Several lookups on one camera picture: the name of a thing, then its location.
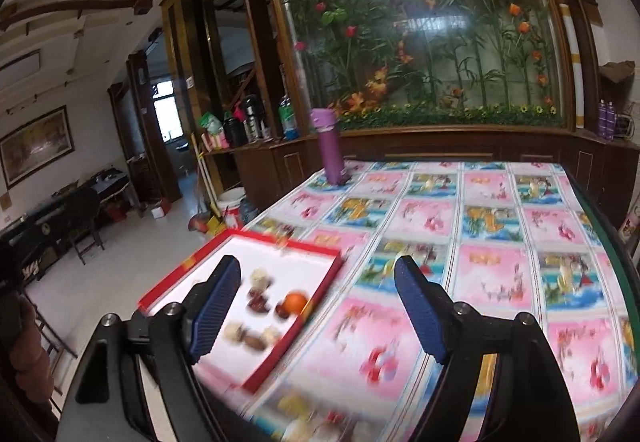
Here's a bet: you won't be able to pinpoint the left hand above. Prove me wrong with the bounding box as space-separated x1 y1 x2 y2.
9 295 54 404

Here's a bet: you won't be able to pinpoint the wooden cabinet shelf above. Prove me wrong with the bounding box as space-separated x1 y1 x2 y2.
159 0 632 227

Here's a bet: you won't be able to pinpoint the framed wall painting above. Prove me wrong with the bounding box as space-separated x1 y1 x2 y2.
1 106 75 189

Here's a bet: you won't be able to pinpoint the red white box tray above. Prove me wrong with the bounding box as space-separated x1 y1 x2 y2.
138 229 343 394

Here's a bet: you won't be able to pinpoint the fruit pattern tablecloth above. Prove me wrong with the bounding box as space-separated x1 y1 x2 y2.
210 162 639 441

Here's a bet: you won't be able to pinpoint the purple thermos bottle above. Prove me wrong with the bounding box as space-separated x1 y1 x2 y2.
310 108 348 186

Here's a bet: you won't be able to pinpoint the flower garden mural panel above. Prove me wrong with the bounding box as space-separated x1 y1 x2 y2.
282 0 564 130

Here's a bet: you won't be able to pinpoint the red date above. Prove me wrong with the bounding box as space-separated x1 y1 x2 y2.
274 303 290 321

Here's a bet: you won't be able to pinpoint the brown longan fruit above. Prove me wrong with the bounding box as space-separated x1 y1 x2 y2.
242 331 268 352

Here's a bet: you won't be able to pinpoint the white yam chunk left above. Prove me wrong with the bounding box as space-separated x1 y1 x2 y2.
222 321 246 344

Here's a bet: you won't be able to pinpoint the large white yam chunk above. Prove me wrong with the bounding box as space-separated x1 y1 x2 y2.
250 267 271 293

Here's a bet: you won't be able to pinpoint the grey water jug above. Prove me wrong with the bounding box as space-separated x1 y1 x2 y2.
240 198 260 226

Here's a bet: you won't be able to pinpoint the white yam chunk right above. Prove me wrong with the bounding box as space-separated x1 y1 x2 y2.
260 326 282 347

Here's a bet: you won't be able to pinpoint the red dates pile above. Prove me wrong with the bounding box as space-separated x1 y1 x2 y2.
246 289 270 314

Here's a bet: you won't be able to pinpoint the purple bottles on shelf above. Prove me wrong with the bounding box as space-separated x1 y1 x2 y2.
598 99 616 141

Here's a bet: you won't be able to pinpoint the orange on right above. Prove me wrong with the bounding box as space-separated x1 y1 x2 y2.
282 291 308 316

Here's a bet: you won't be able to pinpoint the white plastic bucket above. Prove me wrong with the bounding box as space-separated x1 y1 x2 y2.
217 187 246 229

